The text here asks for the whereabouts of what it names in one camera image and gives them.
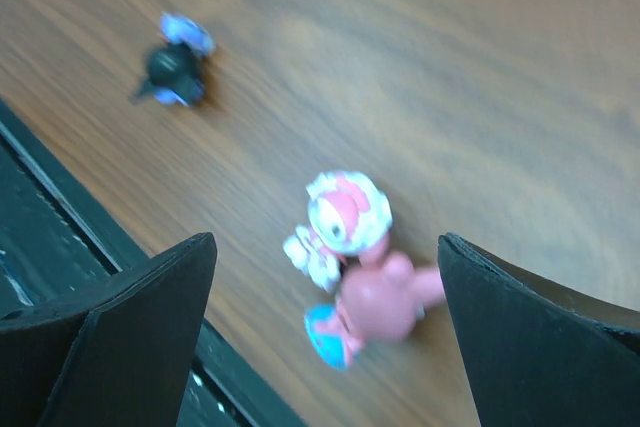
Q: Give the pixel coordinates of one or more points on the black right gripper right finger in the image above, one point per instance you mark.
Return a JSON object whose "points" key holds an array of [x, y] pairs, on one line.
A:
{"points": [[537, 353]]}

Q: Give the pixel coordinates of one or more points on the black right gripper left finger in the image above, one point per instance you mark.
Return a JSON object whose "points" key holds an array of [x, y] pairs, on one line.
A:
{"points": [[114, 354]]}

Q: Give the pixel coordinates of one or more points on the pink bunny blue skirt toy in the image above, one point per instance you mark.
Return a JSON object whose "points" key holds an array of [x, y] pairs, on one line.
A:
{"points": [[380, 303]]}

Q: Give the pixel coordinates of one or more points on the pink bunny white bonnet toy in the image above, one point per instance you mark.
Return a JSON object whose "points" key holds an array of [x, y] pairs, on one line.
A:
{"points": [[349, 217]]}

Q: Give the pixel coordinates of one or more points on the black imp toy left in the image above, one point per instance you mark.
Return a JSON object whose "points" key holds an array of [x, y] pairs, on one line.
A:
{"points": [[175, 70]]}

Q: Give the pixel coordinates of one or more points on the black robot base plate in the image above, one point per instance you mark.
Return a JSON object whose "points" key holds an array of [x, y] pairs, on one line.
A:
{"points": [[57, 239]]}

